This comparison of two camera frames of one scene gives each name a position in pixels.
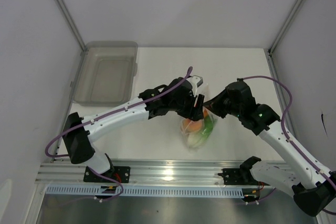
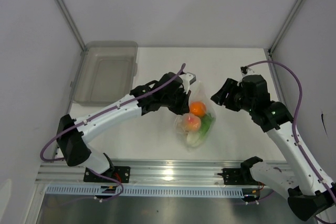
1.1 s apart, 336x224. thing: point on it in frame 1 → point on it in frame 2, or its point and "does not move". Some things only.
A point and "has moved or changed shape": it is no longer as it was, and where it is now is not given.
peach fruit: (192, 126) does not move
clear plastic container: (105, 74) does not move
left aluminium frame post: (65, 12) does not move
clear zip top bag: (196, 133) has moved or changed shape
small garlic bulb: (193, 139) does not move
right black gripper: (216, 109) → (219, 97)
